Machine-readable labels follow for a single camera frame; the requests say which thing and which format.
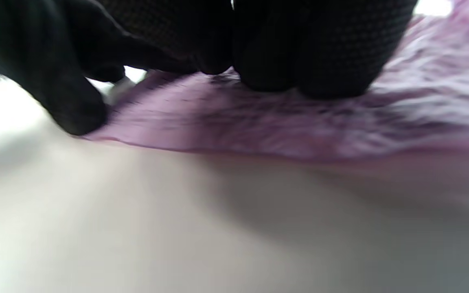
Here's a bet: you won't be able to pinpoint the person's right hand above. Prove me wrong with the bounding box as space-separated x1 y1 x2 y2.
0 0 418 136

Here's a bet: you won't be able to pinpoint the pink invoice paper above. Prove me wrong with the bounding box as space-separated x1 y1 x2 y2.
81 0 469 171

